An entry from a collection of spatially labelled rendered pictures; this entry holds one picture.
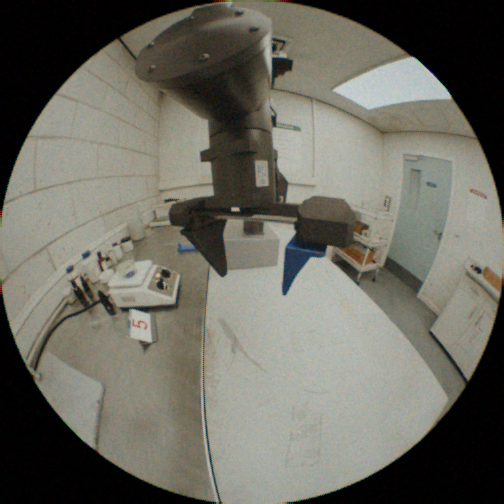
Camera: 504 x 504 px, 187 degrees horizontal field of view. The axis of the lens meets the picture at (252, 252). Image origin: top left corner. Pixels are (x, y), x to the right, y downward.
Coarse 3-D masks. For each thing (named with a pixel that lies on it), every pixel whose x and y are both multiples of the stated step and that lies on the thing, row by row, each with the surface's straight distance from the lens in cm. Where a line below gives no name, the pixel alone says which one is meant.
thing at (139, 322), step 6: (132, 312) 43; (138, 312) 44; (132, 318) 42; (138, 318) 42; (144, 318) 43; (132, 324) 40; (138, 324) 41; (144, 324) 41; (132, 330) 39; (138, 330) 40; (144, 330) 40; (138, 336) 38; (144, 336) 39
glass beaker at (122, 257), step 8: (120, 248) 48; (128, 248) 44; (112, 256) 44; (120, 256) 43; (128, 256) 44; (120, 264) 44; (128, 264) 44; (120, 272) 45; (128, 272) 45; (136, 272) 46
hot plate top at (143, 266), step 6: (138, 264) 52; (144, 264) 50; (150, 264) 50; (138, 270) 48; (144, 270) 47; (114, 276) 51; (138, 276) 45; (144, 276) 45; (114, 282) 48; (120, 282) 46; (126, 282) 45; (132, 282) 43; (138, 282) 42
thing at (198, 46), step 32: (192, 32) 9; (224, 32) 8; (256, 32) 7; (160, 64) 8; (192, 64) 7; (224, 64) 6; (256, 64) 8; (288, 64) 16; (192, 96) 8; (224, 96) 8; (256, 96) 10
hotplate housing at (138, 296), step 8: (152, 272) 48; (176, 272) 52; (144, 280) 46; (176, 280) 49; (112, 288) 50; (120, 288) 47; (128, 288) 46; (136, 288) 44; (144, 288) 43; (176, 288) 46; (112, 296) 50; (120, 296) 48; (128, 296) 46; (136, 296) 45; (144, 296) 44; (152, 296) 43; (160, 296) 42; (168, 296) 42; (176, 296) 46; (120, 304) 50; (128, 304) 49; (136, 304) 47; (144, 304) 46; (152, 304) 45; (160, 304) 44; (168, 304) 44
